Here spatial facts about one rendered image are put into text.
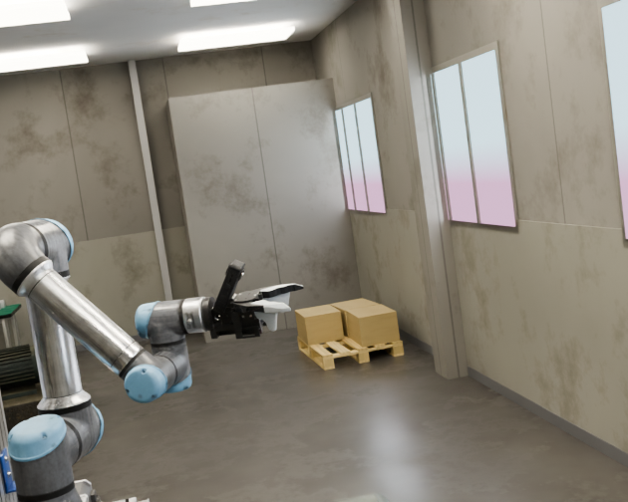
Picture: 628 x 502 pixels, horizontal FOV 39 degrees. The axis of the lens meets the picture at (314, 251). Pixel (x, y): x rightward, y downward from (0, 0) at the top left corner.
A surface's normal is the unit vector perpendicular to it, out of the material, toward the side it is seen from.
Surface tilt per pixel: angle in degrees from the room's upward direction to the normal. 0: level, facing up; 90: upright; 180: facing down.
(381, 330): 90
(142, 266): 90
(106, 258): 90
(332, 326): 90
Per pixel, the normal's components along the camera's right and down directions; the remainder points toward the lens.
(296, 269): 0.19, 0.07
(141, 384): -0.18, 0.12
